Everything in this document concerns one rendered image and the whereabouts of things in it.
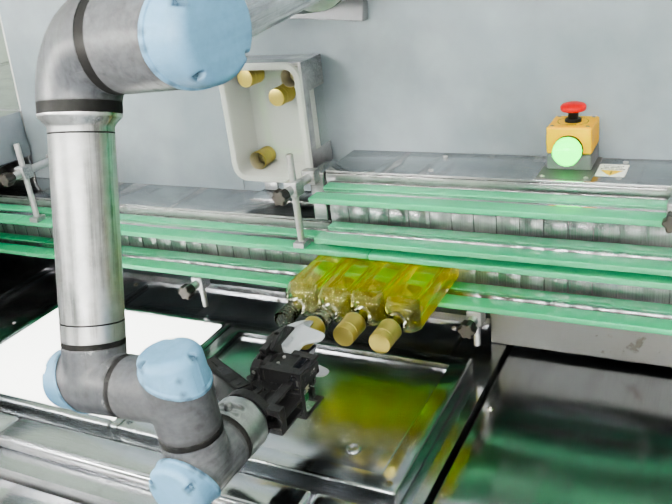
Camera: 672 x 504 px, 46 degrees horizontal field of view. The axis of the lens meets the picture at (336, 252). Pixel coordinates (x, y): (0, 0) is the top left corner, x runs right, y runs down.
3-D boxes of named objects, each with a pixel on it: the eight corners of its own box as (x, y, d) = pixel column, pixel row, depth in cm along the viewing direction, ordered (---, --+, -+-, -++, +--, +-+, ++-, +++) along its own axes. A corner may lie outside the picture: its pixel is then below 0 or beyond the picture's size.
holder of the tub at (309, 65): (263, 189, 162) (243, 203, 156) (242, 55, 151) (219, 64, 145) (337, 194, 155) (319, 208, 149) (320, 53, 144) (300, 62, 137)
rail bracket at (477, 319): (479, 320, 137) (455, 360, 127) (477, 285, 135) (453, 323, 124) (502, 323, 136) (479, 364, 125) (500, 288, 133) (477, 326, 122)
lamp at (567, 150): (554, 162, 125) (549, 168, 123) (554, 135, 123) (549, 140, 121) (583, 163, 123) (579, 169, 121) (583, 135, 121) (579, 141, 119)
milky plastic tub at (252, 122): (257, 166, 160) (234, 180, 153) (239, 55, 151) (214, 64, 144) (333, 169, 152) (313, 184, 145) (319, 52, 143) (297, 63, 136)
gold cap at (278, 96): (278, 82, 148) (266, 88, 144) (294, 82, 146) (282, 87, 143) (281, 101, 149) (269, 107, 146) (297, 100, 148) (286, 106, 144)
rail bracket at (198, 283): (219, 287, 162) (180, 318, 151) (213, 257, 159) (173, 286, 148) (235, 289, 160) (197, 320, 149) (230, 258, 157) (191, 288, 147)
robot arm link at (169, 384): (94, 362, 86) (120, 445, 90) (175, 372, 81) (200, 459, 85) (139, 328, 92) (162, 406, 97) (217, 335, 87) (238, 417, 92)
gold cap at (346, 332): (346, 331, 120) (333, 345, 117) (343, 310, 119) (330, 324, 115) (367, 334, 119) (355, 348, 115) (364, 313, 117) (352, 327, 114)
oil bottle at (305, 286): (340, 264, 145) (283, 319, 128) (337, 236, 143) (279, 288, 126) (368, 266, 143) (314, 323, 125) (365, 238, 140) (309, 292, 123)
